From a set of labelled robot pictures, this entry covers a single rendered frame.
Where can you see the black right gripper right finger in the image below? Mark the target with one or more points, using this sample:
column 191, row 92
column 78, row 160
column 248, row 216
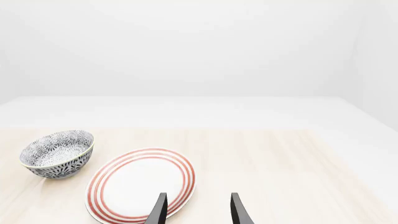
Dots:
column 238, row 212

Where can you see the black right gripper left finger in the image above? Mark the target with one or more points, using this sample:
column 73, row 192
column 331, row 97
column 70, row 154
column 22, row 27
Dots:
column 158, row 212

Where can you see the white plate with red rings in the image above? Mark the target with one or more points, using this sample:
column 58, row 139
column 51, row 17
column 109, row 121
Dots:
column 136, row 184

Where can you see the blue patterned bowl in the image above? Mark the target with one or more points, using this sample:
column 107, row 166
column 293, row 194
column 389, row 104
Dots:
column 57, row 155

